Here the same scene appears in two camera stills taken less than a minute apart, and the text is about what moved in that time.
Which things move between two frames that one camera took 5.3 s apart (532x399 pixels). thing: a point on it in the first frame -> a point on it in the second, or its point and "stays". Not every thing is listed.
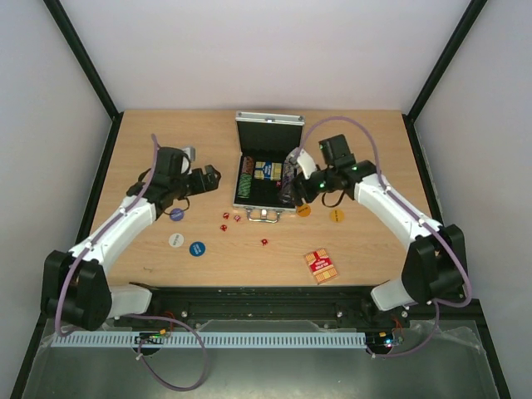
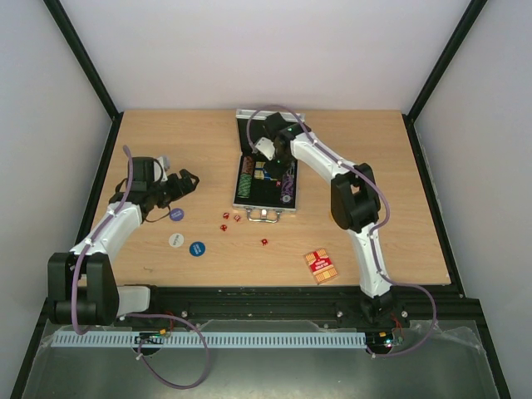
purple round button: (176, 216) stays
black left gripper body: (199, 186) -> (169, 194)
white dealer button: (175, 240) stays
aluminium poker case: (262, 141) stays
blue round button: (197, 248) stays
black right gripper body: (298, 191) -> (273, 167)
